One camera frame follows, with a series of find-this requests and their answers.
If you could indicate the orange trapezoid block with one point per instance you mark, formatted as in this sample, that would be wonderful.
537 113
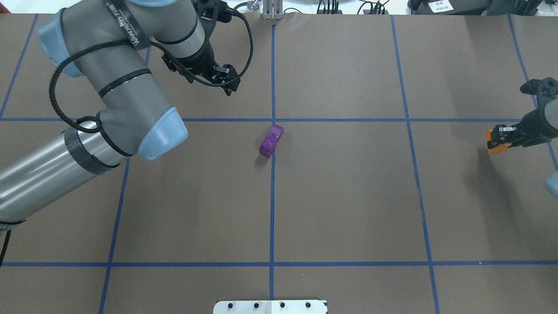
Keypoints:
487 134

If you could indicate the purple trapezoid block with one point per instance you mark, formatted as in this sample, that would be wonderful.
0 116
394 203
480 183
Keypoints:
271 140

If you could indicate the black equipment case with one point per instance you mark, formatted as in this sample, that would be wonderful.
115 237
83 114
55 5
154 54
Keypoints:
476 7

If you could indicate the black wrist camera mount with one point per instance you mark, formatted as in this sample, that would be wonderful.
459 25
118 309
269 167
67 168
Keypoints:
544 90

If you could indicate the aluminium frame post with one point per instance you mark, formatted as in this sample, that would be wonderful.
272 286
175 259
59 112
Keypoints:
272 9

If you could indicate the white camera stand pole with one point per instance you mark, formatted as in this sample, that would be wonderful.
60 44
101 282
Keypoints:
271 307

